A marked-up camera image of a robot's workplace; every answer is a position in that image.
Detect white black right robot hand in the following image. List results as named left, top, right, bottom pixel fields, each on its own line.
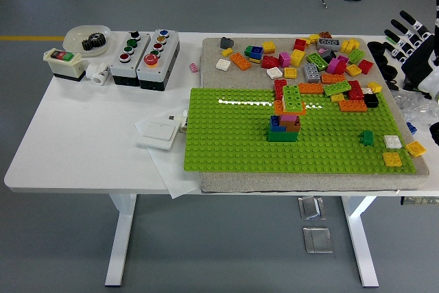
left=383, top=0, right=439, bottom=102

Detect lime green long brick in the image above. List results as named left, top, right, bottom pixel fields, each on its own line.
left=322, top=80, right=353, bottom=97
left=282, top=84, right=306, bottom=113
left=306, top=51, right=329, bottom=70

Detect green studded baseplate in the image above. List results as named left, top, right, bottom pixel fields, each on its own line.
left=183, top=87, right=416, bottom=174

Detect lime green square brick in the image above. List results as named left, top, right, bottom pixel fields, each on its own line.
left=348, top=47, right=366, bottom=64

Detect red long brick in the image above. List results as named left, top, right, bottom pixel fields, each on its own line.
left=346, top=80, right=365, bottom=101
left=273, top=79, right=289, bottom=100

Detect yellow brick cluster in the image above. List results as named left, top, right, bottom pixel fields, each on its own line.
left=340, top=38, right=360, bottom=54

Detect orange long brick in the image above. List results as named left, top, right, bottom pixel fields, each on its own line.
left=321, top=73, right=346, bottom=84
left=298, top=82, right=325, bottom=95
left=229, top=52, right=253, bottom=71
left=273, top=99, right=307, bottom=116
left=338, top=99, right=368, bottom=113

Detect magenta brick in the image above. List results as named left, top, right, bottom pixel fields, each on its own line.
left=277, top=51, right=292, bottom=69
left=326, top=55, right=350, bottom=75

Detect small dark green brick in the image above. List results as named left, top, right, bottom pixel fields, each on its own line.
left=358, top=130, right=375, bottom=146

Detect grey long brick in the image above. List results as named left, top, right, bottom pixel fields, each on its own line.
left=316, top=38, right=342, bottom=51
left=302, top=62, right=322, bottom=84

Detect blue green yellow brick stack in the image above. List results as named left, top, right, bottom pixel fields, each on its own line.
left=244, top=45, right=265, bottom=65

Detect clear plastic bag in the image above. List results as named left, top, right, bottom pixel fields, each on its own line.
left=392, top=90, right=439, bottom=126

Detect under-table tray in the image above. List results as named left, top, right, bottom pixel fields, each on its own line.
left=399, top=196, right=439, bottom=207

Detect metal floor plate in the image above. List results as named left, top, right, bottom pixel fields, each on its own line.
left=302, top=226, right=334, bottom=255
left=297, top=196, right=327, bottom=221

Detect white table leg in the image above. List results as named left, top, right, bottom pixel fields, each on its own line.
left=341, top=196, right=380, bottom=289
left=104, top=193, right=138, bottom=287

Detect grey-brown mat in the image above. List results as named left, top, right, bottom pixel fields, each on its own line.
left=200, top=36, right=430, bottom=194

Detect white plug adapter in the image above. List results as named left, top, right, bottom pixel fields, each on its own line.
left=167, top=109, right=189, bottom=133

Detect four-button emergency stop box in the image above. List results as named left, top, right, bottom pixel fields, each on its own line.
left=136, top=28, right=181, bottom=92

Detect white paper sheet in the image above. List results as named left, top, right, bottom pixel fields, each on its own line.
left=134, top=110, right=202, bottom=200

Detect three-button control box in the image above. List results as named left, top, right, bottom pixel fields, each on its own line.
left=110, top=30, right=152, bottom=86

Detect white pipe tee fitting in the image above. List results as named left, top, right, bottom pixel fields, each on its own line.
left=85, top=62, right=111, bottom=86

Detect black metal gears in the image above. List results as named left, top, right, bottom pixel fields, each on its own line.
left=81, top=32, right=107, bottom=52

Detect white plastic bowl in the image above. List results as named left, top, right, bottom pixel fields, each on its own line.
left=62, top=24, right=112, bottom=58

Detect white wall switch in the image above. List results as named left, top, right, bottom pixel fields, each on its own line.
left=137, top=119, right=181, bottom=152

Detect red green button switch box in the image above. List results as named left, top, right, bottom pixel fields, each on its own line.
left=43, top=47, right=86, bottom=83

